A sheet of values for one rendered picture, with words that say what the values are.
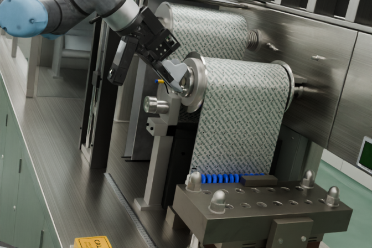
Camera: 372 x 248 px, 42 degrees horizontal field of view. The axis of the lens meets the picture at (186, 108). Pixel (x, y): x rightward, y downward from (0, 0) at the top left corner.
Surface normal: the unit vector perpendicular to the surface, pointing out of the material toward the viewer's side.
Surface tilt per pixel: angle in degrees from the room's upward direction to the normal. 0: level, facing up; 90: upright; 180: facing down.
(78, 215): 0
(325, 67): 90
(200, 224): 90
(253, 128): 90
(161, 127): 90
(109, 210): 0
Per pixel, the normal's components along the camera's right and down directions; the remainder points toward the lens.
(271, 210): 0.18, -0.95
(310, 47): -0.90, -0.04
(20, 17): -0.21, 0.23
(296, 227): 0.41, 0.32
